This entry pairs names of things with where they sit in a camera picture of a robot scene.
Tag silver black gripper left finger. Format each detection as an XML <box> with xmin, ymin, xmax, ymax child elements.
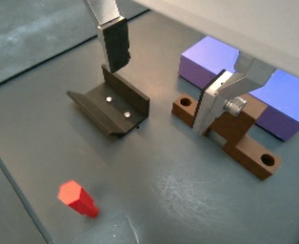
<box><xmin>83</xmin><ymin>0</ymin><xmax>131</xmax><ymax>72</ymax></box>

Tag black angle bracket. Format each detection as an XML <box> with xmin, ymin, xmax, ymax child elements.
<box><xmin>68</xmin><ymin>65</ymin><xmax>150</xmax><ymax>137</ymax></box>

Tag red hexagonal peg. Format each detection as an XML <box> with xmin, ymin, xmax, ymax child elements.
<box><xmin>58</xmin><ymin>180</ymin><xmax>99</xmax><ymax>218</ymax></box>

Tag brown T-shaped block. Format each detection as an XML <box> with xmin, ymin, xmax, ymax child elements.
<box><xmin>171</xmin><ymin>92</ymin><xmax>285</xmax><ymax>181</ymax></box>

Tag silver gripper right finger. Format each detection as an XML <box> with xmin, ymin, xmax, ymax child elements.
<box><xmin>192</xmin><ymin>51</ymin><xmax>277</xmax><ymax>134</ymax></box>

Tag purple board base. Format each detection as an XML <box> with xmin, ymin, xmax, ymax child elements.
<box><xmin>178</xmin><ymin>35</ymin><xmax>299</xmax><ymax>142</ymax></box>

